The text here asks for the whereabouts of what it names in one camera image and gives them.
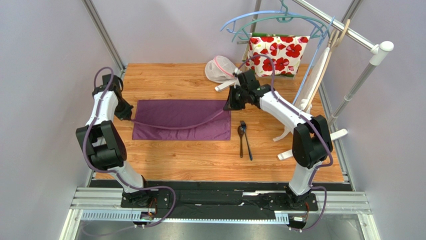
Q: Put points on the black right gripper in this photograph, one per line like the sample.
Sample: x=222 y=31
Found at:
x=235 y=99

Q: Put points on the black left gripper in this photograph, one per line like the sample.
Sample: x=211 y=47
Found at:
x=126 y=114

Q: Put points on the purple cloth napkin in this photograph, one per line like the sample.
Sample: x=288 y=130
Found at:
x=181 y=120

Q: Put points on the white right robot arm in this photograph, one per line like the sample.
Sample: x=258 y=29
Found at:
x=311 y=139

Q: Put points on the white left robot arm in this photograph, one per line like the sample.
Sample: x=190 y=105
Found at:
x=101 y=143

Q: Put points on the white mesh laundry bag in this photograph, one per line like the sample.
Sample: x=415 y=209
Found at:
x=220 y=69

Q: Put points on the white towel on hanger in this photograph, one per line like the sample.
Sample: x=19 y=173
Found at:
x=305 y=98

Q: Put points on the red poppy floral cloth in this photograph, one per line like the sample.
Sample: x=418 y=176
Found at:
x=274 y=52

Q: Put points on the light blue plastic hanger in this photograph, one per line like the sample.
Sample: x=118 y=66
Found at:
x=266 y=16

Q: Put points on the teal plastic hanger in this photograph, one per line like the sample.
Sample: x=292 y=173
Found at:
x=283 y=20

